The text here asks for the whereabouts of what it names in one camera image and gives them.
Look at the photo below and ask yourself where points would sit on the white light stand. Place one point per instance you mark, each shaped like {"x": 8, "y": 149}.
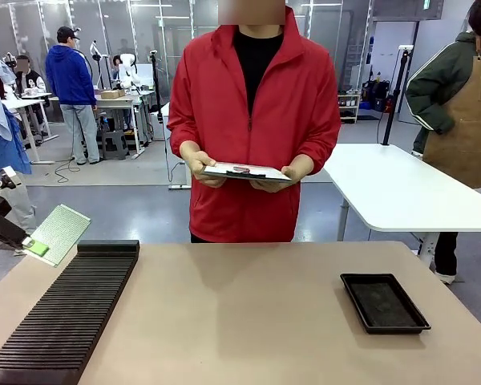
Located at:
{"x": 96, "y": 60}

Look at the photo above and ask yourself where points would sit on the black pole with white head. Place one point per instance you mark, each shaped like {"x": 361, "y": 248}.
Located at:
{"x": 397, "y": 92}

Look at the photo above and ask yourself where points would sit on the white storage shelf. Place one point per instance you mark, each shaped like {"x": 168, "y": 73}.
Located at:
{"x": 349, "y": 106}

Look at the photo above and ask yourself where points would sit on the white background humanoid robot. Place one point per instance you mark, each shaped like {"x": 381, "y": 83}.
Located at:
{"x": 127, "y": 68}

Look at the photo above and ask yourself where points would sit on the white board panel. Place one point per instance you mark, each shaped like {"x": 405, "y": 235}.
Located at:
{"x": 144, "y": 75}

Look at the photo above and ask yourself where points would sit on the black step stool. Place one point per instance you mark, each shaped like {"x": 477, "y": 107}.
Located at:
{"x": 115, "y": 144}

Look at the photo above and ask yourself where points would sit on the black equipment cases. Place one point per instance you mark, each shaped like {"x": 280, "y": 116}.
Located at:
{"x": 376, "y": 96}

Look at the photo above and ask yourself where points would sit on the large white table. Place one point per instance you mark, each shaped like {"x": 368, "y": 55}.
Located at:
{"x": 405, "y": 188}

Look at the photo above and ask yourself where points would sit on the person in red jacket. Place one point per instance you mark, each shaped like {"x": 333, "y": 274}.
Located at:
{"x": 256, "y": 100}

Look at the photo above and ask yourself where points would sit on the black camera tripod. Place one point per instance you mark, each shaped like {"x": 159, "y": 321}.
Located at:
{"x": 156, "y": 84}

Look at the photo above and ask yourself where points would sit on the black slotted PCB rack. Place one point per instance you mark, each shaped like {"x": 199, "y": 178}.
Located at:
{"x": 64, "y": 313}

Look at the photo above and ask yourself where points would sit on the person in blue hoodie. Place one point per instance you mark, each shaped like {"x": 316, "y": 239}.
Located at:
{"x": 72, "y": 80}

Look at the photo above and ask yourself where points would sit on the person's right forearm red sleeve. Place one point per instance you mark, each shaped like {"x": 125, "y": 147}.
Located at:
{"x": 180, "y": 136}

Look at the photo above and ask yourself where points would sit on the person's left forearm red sleeve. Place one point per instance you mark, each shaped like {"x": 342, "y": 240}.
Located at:
{"x": 324, "y": 140}

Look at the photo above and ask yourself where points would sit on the person in brown apron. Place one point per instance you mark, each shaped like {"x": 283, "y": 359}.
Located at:
{"x": 465, "y": 100}

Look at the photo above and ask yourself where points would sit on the grey clipboard with paper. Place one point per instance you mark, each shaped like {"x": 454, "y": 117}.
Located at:
{"x": 248, "y": 173}

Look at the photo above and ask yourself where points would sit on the person's right hand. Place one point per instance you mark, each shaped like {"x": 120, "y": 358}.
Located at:
{"x": 198, "y": 164}

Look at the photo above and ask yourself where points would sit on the person's left hand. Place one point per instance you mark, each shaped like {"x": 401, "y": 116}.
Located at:
{"x": 296, "y": 172}

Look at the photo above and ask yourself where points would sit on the white desk with metal legs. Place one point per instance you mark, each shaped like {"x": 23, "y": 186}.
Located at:
{"x": 120, "y": 102}

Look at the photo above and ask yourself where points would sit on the seated person in varsity jacket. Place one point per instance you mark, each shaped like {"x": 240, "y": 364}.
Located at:
{"x": 30, "y": 78}

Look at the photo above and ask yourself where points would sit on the dark blue hanging garment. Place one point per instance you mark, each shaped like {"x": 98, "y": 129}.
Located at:
{"x": 4, "y": 152}

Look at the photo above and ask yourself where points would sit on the black plastic tray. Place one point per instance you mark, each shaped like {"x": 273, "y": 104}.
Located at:
{"x": 385, "y": 305}

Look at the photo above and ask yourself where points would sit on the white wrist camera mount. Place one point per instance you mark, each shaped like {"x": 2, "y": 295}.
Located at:
{"x": 6, "y": 178}

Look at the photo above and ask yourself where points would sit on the green perforated PCB board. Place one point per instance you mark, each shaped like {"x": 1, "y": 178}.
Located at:
{"x": 64, "y": 230}

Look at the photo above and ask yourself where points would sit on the small white desk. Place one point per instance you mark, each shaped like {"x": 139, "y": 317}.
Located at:
{"x": 28, "y": 104}

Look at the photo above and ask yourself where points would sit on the brown cardboard box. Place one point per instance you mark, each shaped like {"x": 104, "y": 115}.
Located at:
{"x": 112, "y": 94}

